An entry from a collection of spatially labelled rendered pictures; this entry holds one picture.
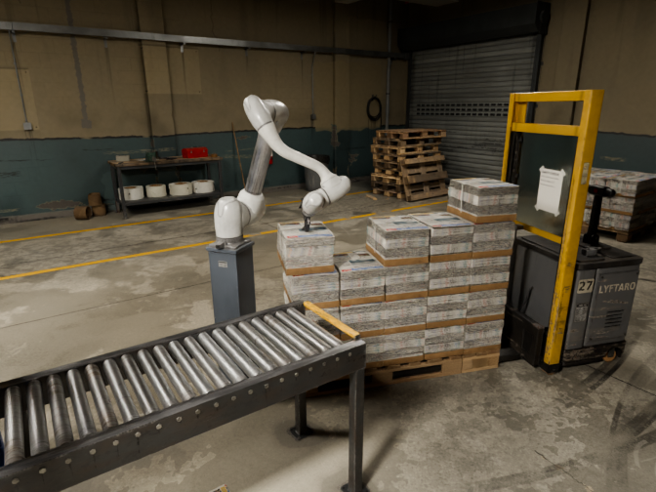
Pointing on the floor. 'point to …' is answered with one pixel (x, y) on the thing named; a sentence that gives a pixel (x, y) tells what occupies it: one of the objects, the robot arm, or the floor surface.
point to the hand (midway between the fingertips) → (303, 218)
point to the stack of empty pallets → (401, 143)
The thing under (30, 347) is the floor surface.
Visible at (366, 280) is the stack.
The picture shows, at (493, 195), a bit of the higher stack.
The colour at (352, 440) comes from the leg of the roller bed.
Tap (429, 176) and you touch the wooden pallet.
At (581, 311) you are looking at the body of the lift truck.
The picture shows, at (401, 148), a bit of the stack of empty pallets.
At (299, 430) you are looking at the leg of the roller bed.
